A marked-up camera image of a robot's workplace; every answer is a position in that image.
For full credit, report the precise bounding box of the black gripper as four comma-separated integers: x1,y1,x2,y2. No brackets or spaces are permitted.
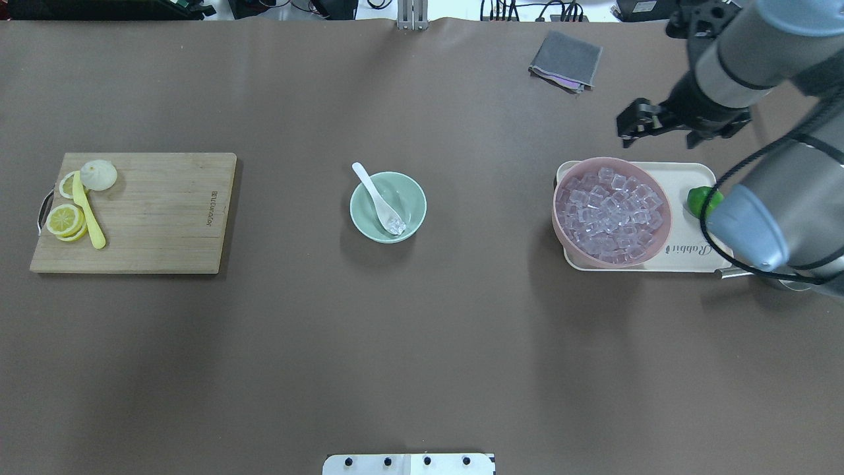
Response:
616,71,752,150

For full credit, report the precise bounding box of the single clear ice cube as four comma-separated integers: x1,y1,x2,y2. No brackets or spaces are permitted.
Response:
382,216,407,236

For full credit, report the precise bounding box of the white ceramic spoon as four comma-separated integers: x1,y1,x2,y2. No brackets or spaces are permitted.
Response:
351,162,399,228

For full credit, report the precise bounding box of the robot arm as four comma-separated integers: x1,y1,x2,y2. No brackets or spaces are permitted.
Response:
616,1,843,298

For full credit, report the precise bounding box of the pink bowl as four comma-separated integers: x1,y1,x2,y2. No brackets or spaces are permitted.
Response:
551,157,672,270

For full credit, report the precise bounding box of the pile of clear ice cubes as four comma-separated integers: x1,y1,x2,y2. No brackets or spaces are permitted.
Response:
554,166,669,267

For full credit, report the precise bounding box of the metal ice scoop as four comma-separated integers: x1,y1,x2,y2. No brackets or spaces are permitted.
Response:
715,267,814,292

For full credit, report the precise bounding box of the mint green bowl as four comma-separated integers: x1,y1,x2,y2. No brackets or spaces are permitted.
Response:
349,171,427,244

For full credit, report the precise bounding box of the green lime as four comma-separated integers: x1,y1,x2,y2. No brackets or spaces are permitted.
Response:
685,186,724,218

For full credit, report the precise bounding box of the grey and purple cloth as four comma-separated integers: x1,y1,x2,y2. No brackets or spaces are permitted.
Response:
527,31,603,94

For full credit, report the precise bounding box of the cream rabbit tray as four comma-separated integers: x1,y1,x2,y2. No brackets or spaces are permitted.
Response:
552,159,730,273

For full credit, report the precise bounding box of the wooden cutting board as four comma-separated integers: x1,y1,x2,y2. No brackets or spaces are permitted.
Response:
30,152,237,274

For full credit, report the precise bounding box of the yellow plastic knife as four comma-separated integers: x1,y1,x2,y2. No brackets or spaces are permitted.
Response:
72,171,107,249

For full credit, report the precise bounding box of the single lemon slice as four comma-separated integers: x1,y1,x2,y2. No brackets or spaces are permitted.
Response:
58,171,78,201

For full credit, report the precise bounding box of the lemon slice stack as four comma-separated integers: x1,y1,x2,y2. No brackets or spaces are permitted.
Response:
45,204,88,241

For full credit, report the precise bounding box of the black storage tray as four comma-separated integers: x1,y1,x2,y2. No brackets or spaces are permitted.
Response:
2,1,216,21

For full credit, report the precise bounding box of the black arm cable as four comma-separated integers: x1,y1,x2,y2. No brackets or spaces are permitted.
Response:
699,79,844,286

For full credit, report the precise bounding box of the aluminium frame post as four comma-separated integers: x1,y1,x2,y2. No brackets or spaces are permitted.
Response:
396,0,430,31

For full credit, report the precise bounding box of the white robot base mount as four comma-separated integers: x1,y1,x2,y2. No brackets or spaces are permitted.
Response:
322,452,497,474

